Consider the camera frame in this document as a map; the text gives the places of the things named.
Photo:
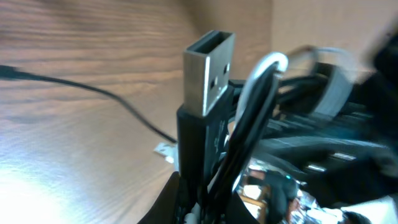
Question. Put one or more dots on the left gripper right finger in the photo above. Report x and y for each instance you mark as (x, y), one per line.
(237, 213)

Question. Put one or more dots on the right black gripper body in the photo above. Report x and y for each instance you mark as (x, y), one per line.
(354, 158)

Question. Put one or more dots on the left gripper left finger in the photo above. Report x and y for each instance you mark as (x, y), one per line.
(170, 205)

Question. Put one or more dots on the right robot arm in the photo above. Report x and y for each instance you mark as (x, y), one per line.
(275, 188)

